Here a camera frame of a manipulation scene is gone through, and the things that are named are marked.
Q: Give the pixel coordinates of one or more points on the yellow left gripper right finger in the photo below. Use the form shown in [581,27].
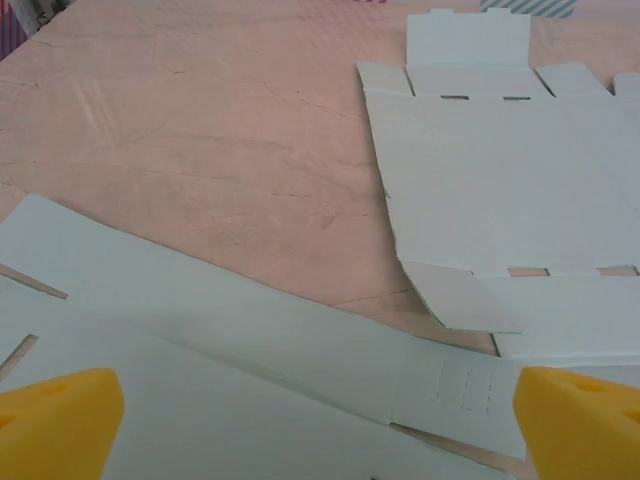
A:
[580,430]

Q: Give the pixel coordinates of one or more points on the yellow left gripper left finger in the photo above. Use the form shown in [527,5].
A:
[55,425]

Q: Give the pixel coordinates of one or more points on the light blue paper box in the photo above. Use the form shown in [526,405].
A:
[200,350]
[500,175]

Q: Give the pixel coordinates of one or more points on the aluminium frame post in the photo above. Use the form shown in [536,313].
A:
[35,12]

